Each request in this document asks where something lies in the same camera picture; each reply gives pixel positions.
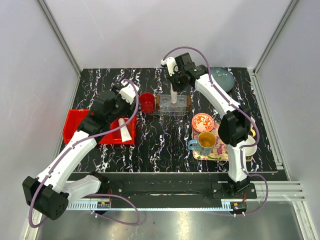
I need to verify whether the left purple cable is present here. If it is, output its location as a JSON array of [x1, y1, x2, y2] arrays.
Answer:
[[27, 79, 141, 228]]

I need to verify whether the white toothpaste tube red cap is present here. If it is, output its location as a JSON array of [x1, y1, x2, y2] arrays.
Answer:
[[170, 84, 178, 105]]

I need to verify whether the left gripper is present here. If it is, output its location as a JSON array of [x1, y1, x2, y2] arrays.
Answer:
[[107, 84, 142, 123]]

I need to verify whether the yellow cup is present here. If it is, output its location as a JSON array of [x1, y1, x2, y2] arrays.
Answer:
[[249, 116, 256, 138]]

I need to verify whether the white toothpaste tube black cap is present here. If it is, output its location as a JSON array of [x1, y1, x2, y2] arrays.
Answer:
[[118, 118, 132, 142]]

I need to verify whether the orange floral bowl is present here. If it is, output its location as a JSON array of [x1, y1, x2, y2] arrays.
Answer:
[[191, 113, 215, 133]]

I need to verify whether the blue mug yellow inside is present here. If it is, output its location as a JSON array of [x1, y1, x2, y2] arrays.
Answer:
[[187, 131, 217, 156]]

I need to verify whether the red cup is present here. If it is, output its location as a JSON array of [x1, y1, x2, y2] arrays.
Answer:
[[139, 92, 155, 114]]

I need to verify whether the purple cable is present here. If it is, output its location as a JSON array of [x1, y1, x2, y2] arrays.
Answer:
[[27, 79, 141, 228], [161, 46, 270, 217]]

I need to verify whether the white small bowl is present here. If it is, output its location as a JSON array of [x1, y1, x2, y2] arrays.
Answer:
[[244, 135, 258, 157]]

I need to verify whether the floral rectangular tray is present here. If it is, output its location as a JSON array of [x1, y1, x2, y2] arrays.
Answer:
[[191, 121, 230, 161]]

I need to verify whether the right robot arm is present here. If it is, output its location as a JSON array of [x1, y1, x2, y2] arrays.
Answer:
[[161, 53, 251, 198]]

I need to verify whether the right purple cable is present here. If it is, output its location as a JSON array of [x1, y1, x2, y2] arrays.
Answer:
[[161, 46, 270, 217]]

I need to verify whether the clear acrylic toothbrush holder rack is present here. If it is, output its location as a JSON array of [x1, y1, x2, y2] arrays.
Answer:
[[155, 94, 192, 116]]

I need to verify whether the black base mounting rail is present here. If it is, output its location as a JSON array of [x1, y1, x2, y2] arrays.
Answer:
[[74, 171, 258, 208]]

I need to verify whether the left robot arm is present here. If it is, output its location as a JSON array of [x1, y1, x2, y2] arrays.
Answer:
[[22, 79, 139, 228]]

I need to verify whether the teal ceramic plate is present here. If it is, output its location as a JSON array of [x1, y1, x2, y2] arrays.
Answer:
[[210, 67, 235, 93]]

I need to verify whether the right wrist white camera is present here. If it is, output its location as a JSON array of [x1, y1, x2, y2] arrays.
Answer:
[[160, 57, 179, 77]]

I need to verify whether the red plastic organizer bin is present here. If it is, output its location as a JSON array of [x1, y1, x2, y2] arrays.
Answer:
[[62, 109, 137, 145]]

